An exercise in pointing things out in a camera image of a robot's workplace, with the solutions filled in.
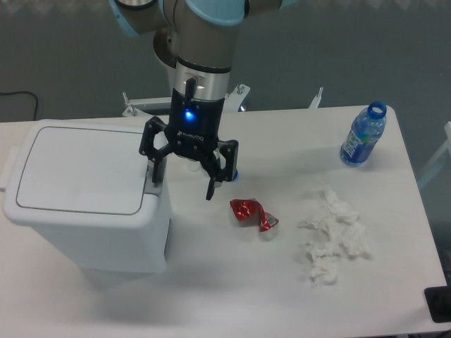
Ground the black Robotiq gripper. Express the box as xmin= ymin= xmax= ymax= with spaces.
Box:
xmin=139 ymin=89 xmax=239 ymax=201

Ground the white plastic trash can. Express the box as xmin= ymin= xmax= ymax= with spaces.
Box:
xmin=3 ymin=120 xmax=171 ymax=273

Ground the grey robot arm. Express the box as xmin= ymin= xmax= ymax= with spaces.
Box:
xmin=109 ymin=1 xmax=292 ymax=199

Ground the white bottle cap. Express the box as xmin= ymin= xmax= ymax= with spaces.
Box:
xmin=187 ymin=161 xmax=199 ymax=172

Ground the crumpled red wrapper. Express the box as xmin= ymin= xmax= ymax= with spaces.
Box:
xmin=229 ymin=199 xmax=279 ymax=233

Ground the crumpled white tissue paper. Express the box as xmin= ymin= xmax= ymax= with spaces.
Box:
xmin=298 ymin=185 xmax=371 ymax=287

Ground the blue plastic drink bottle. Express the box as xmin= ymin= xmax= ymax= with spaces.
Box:
xmin=340 ymin=101 xmax=387 ymax=167

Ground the black device at edge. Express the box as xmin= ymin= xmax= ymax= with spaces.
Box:
xmin=424 ymin=286 xmax=450 ymax=323

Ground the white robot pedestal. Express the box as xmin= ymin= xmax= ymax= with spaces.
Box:
xmin=122 ymin=63 xmax=251 ymax=117

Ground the black floor cable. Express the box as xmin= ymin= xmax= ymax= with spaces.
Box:
xmin=0 ymin=91 xmax=39 ymax=123

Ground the white chair frame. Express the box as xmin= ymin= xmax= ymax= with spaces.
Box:
xmin=416 ymin=121 xmax=450 ymax=191

